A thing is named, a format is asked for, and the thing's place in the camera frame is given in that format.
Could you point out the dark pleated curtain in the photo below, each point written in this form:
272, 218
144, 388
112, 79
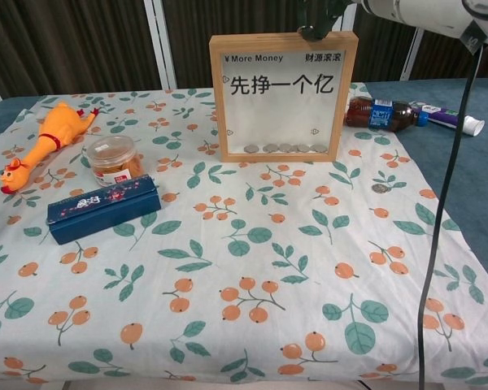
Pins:
435, 57
248, 16
65, 44

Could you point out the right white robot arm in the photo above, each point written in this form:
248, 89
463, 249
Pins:
431, 12

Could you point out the purple and white toothpaste tube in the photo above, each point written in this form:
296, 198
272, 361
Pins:
441, 117

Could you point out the clear plastic snack jar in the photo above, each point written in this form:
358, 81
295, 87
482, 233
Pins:
114, 162

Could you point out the cola bottle with blue label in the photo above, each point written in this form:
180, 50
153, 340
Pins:
380, 113

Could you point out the orange rubber chicken toy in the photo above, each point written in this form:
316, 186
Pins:
57, 134

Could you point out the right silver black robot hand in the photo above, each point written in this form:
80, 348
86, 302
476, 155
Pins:
325, 16

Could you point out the wooden frame money box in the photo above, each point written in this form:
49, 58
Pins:
280, 118

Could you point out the fruit and leaf print tablecloth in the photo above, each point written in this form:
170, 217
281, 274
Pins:
227, 284

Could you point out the dark blue rectangular box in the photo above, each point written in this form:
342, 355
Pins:
105, 215

